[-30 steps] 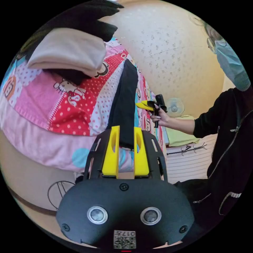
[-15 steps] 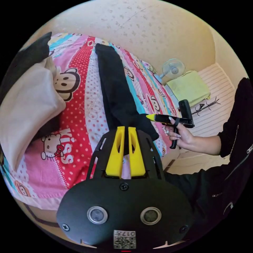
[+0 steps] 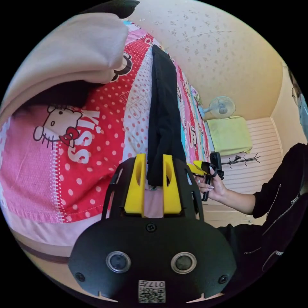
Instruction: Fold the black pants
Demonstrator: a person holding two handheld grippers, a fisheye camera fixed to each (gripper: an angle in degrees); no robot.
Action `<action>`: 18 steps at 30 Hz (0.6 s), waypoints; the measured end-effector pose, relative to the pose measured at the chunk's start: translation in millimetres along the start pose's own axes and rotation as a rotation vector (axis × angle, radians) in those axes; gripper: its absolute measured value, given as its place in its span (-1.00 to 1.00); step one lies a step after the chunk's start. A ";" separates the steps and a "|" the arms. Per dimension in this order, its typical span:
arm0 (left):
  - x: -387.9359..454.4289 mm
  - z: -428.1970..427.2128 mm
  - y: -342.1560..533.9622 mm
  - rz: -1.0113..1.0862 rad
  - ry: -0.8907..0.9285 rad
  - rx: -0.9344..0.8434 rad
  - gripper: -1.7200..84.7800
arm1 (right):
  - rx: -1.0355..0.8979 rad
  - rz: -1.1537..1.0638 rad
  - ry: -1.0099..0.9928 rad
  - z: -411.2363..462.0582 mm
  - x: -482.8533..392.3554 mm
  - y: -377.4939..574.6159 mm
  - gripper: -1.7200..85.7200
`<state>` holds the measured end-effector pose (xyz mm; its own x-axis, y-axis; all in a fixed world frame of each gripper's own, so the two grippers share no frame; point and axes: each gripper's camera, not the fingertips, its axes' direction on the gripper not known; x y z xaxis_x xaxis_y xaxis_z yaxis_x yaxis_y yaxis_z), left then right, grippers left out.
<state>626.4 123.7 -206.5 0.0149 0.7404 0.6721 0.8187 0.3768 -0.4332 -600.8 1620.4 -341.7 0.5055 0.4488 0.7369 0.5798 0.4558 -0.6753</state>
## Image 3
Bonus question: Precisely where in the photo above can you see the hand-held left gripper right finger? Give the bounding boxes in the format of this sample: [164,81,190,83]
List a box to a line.
[162,154,182,215]

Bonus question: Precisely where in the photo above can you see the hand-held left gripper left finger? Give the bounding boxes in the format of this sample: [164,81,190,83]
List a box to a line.
[124,153,147,214]

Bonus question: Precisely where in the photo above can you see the black pants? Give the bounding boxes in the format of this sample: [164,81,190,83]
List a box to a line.
[146,45,187,189]

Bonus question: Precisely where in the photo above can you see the person's right forearm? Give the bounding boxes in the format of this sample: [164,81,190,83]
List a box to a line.
[223,189,256,215]

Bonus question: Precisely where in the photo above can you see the person's right hand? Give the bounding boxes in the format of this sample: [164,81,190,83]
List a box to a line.
[197,168,228,202]

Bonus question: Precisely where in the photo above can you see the black coat rack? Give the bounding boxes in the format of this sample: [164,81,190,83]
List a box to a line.
[221,155,262,169]

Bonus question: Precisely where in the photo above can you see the yellow-green cloth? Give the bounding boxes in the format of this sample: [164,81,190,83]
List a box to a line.
[206,116,253,157]

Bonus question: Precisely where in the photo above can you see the bed with printed sheet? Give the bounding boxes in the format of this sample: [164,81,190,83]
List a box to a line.
[0,20,216,264]

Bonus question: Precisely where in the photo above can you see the pale blue fan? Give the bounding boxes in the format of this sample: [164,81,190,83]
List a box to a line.
[201,96,236,121]

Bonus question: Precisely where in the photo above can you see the person's body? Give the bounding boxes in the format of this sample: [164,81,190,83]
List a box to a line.
[215,63,308,298]

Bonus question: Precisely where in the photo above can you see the pile of clothes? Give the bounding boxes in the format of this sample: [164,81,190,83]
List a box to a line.
[0,0,141,118]

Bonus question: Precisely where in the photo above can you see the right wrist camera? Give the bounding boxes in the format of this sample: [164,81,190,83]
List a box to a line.
[210,152,222,172]

